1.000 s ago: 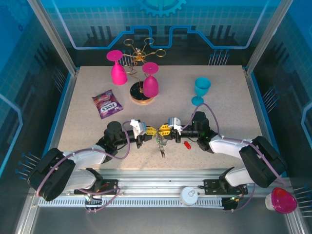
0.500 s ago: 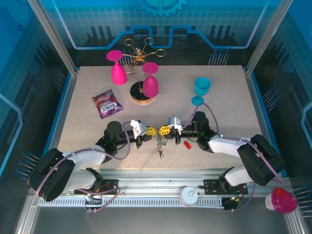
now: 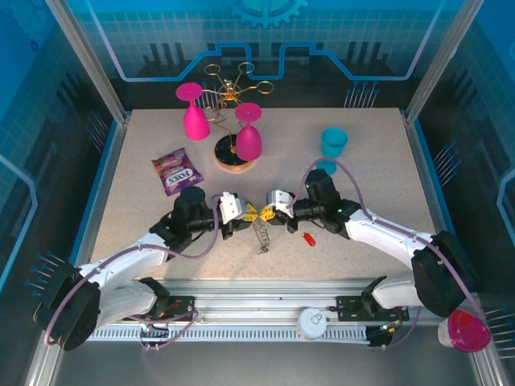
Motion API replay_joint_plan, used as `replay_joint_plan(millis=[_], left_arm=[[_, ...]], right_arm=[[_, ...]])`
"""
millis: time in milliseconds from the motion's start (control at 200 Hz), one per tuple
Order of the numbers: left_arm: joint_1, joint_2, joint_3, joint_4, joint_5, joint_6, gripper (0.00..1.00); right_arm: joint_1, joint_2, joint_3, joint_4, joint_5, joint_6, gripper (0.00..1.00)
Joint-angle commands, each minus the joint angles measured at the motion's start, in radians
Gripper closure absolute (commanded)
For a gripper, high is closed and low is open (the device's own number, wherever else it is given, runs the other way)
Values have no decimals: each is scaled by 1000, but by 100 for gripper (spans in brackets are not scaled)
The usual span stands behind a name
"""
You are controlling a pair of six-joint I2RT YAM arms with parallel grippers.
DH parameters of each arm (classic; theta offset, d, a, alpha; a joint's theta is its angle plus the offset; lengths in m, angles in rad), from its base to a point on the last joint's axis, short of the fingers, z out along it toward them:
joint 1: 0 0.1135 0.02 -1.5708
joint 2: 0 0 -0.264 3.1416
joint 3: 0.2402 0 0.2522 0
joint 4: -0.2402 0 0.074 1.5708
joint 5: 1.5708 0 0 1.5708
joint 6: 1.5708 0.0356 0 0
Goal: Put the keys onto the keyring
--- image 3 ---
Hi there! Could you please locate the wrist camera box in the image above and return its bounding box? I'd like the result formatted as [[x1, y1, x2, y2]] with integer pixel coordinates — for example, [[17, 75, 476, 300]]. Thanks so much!
[[218, 191, 246, 223], [266, 188, 295, 214]]

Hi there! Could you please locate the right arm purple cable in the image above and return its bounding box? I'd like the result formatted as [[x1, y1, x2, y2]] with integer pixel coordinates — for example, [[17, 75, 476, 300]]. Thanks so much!
[[286, 159, 484, 351]]

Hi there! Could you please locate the gold wire glass rack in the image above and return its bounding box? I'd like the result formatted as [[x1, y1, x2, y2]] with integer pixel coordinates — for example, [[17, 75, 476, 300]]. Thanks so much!
[[203, 62, 275, 175]]

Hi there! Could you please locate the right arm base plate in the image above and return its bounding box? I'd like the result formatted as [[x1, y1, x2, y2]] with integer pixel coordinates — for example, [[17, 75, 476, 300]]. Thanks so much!
[[336, 295, 410, 322]]

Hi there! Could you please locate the teal plastic goblet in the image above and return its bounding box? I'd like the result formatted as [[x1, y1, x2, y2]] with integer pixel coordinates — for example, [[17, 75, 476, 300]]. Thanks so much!
[[315, 127, 349, 176]]

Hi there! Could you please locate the pink plastic goblet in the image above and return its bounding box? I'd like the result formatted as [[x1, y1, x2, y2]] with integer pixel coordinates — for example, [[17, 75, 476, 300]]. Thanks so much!
[[234, 102, 264, 162], [175, 82, 212, 141]]

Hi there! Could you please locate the silver tin can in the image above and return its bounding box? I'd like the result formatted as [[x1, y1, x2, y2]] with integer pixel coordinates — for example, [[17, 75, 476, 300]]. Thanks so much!
[[296, 307, 328, 341]]

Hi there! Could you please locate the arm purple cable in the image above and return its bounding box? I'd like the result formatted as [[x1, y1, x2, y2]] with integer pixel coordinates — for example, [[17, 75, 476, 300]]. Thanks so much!
[[286, 159, 484, 351], [44, 193, 223, 354]]

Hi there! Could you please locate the white slotted cable duct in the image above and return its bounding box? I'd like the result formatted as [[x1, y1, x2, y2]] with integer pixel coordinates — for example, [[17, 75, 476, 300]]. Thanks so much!
[[86, 326, 369, 343]]

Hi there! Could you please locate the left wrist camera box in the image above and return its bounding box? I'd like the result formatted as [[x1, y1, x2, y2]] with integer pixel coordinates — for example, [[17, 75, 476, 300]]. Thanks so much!
[[218, 191, 246, 223]]

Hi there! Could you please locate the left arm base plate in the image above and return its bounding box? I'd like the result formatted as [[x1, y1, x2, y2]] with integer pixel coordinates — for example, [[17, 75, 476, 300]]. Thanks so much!
[[132, 295, 198, 322]]

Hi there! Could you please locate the pink-lidded white cup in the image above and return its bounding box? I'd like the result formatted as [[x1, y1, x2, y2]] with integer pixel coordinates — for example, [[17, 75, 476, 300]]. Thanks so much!
[[437, 308, 492, 354]]

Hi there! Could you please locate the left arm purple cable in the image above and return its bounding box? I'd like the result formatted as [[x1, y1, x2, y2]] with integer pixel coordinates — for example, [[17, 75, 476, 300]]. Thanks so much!
[[44, 193, 223, 354]]

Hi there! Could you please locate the purple candy bag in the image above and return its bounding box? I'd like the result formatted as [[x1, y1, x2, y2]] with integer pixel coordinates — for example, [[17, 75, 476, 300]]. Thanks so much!
[[151, 147, 204, 197]]

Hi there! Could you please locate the aluminium frame post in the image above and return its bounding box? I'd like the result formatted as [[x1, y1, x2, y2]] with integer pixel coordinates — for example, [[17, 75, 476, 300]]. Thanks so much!
[[404, 0, 488, 125], [43, 0, 133, 124]]

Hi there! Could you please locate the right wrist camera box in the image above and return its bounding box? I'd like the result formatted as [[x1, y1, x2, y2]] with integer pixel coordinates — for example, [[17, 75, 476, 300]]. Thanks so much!
[[266, 188, 295, 214]]

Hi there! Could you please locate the aluminium mounting rail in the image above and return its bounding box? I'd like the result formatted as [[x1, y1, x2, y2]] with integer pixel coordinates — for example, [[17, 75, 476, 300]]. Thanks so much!
[[50, 279, 484, 326]]

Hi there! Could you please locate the aluminium side rail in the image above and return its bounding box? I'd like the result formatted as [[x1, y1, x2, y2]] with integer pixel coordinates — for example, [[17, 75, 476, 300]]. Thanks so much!
[[60, 116, 132, 294], [402, 114, 472, 290]]

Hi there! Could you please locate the large keyring with keys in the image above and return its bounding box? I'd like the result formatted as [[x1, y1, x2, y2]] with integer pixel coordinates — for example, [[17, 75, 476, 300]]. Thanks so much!
[[251, 219, 273, 255]]

